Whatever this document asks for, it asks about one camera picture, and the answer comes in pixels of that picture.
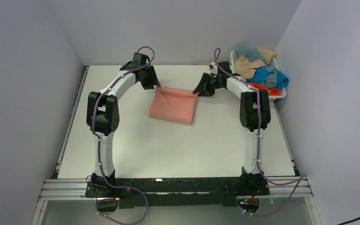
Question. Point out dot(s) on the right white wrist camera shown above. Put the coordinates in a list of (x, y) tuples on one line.
[(213, 68)]

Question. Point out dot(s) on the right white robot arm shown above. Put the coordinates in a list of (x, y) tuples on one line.
[(254, 115)]

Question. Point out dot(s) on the bright blue t shirt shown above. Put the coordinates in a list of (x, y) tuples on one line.
[(269, 77)]

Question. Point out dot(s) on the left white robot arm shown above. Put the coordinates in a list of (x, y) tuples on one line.
[(103, 115)]

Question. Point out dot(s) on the grey blue t shirt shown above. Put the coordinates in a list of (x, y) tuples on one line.
[(253, 65)]

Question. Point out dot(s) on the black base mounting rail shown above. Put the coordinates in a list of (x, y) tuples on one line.
[(132, 193)]

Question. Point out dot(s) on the beige t shirt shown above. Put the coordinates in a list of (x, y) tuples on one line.
[(249, 59)]

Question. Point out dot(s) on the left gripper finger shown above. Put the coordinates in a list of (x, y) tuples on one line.
[(148, 82), (153, 78)]

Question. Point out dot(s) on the white plastic laundry basket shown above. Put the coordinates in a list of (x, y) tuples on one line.
[(233, 57)]

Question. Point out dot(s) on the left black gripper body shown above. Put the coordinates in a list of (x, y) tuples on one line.
[(147, 72)]

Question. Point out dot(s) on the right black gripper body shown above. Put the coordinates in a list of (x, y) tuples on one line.
[(218, 83)]

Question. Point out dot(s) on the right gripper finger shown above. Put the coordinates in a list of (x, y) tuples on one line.
[(211, 89), (201, 87)]

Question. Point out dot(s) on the pink t shirt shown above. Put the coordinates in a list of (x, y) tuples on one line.
[(174, 105)]

